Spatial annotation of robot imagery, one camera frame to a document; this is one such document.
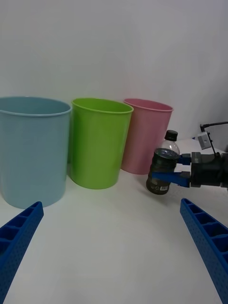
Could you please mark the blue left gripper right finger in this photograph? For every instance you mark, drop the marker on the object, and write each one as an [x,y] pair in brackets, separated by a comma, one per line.
[209,240]

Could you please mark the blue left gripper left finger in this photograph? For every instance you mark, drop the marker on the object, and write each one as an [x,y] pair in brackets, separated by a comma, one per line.
[16,244]

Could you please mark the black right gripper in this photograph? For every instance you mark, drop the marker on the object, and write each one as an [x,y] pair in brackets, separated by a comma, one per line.
[205,171]

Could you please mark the black drink can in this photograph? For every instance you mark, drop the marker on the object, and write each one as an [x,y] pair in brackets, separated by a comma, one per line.
[160,164]

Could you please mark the clear bottle with black cap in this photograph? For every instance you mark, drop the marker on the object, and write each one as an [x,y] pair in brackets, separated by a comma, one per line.
[171,143]

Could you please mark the pink plastic bin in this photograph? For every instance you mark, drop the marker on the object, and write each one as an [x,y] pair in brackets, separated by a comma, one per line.
[145,140]

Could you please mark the green plastic bin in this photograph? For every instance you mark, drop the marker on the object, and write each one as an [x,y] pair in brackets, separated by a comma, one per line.
[97,147]

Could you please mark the pale blue plastic bin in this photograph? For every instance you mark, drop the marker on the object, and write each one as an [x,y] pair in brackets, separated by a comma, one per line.
[33,152]

